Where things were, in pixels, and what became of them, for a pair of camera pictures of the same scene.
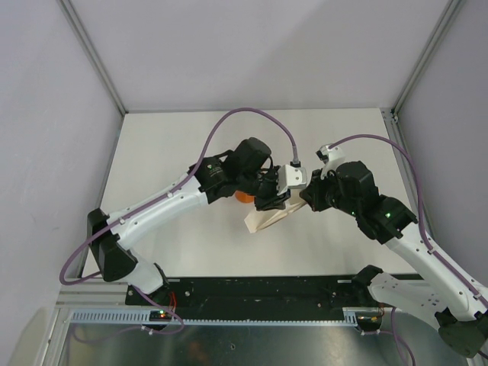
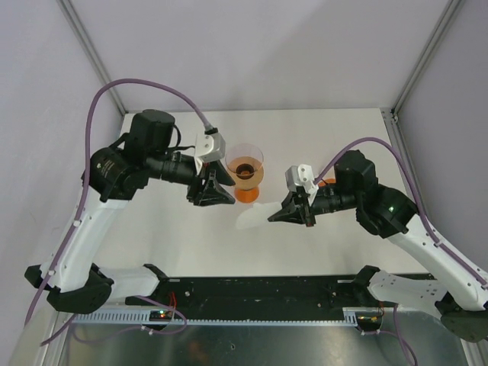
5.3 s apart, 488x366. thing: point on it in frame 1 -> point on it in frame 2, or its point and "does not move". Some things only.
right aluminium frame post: (452, 8) does not move
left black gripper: (271, 202) -> (211, 193)
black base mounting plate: (347, 293) does not move
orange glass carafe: (244, 197) does not move
